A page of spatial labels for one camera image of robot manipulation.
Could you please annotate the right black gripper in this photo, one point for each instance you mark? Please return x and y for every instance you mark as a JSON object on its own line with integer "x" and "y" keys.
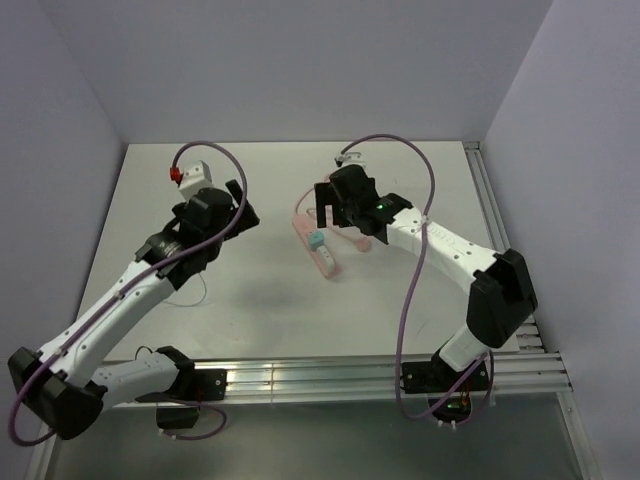
{"x": 325, "y": 196}

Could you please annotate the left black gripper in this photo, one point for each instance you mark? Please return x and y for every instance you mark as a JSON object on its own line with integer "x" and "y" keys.
{"x": 246, "y": 220}

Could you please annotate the teal plug adapter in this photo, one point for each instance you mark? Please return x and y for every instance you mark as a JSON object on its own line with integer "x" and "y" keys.
{"x": 316, "y": 240}

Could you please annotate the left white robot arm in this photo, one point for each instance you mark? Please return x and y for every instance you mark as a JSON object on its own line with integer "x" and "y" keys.
{"x": 65, "y": 383}

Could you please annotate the pink power strip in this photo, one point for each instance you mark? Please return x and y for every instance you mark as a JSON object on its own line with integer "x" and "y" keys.
{"x": 303, "y": 225}

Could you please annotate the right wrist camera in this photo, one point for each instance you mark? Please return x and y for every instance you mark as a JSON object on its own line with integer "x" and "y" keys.
{"x": 348, "y": 158}

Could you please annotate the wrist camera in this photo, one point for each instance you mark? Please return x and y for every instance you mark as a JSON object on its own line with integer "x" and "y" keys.
{"x": 348, "y": 158}
{"x": 195, "y": 178}

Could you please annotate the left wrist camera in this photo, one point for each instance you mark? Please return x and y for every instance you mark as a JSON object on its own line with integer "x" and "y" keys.
{"x": 195, "y": 178}

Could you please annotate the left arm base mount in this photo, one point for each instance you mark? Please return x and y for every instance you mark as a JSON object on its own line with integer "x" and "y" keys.
{"x": 198, "y": 399}

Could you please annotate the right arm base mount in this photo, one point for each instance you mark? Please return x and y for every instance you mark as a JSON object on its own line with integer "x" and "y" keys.
{"x": 434, "y": 377}

